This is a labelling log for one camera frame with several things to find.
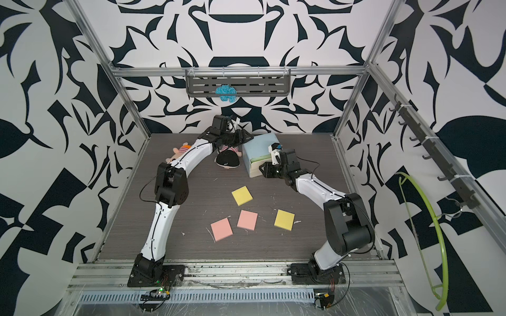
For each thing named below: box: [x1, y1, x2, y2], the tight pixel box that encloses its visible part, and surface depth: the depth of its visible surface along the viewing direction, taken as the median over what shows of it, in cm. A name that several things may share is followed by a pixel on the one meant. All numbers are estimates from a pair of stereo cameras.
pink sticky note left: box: [210, 217, 234, 242], surface depth 87 cm
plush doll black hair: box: [214, 150, 241, 169], surface depth 104 cm
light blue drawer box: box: [242, 132, 281, 178], surface depth 95 cm
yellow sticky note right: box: [274, 208, 296, 232], surface depth 89 cm
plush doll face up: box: [166, 142, 193, 164], surface depth 107 cm
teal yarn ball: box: [214, 84, 238, 103], surface depth 93 cm
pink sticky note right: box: [236, 209, 259, 231], surface depth 89 cm
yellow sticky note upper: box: [231, 185, 253, 207], surface depth 98 cm
